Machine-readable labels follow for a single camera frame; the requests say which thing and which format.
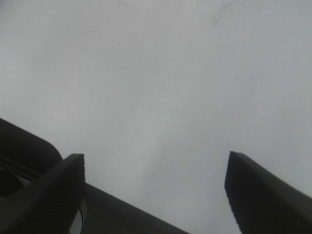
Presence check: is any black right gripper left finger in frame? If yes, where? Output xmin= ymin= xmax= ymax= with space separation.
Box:
xmin=0 ymin=154 xmax=86 ymax=234

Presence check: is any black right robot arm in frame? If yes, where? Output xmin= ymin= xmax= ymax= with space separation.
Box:
xmin=0 ymin=119 xmax=312 ymax=234

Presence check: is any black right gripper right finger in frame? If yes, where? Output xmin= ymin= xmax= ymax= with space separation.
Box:
xmin=224 ymin=151 xmax=312 ymax=234

